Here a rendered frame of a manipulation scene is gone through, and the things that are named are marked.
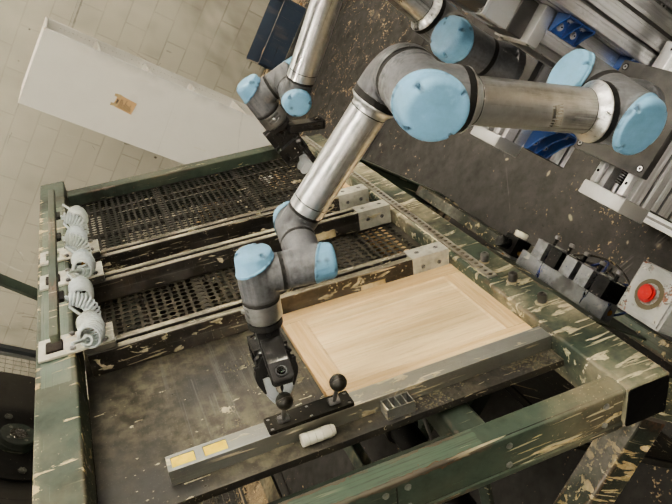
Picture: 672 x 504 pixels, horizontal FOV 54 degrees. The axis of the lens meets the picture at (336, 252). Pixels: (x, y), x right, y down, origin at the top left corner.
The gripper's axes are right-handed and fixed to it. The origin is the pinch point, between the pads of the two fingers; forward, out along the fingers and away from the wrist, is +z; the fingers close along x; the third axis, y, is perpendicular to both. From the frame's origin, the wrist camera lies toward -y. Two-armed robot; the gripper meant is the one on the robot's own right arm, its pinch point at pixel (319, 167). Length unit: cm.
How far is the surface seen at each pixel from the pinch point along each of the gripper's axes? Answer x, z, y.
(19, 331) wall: -487, 173, 328
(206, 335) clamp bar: 28, 4, 55
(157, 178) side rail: -111, 9, 54
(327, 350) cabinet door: 50, 17, 30
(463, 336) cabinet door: 61, 33, 1
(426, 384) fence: 75, 23, 16
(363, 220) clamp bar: -15.1, 34.9, -2.2
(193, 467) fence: 77, -3, 64
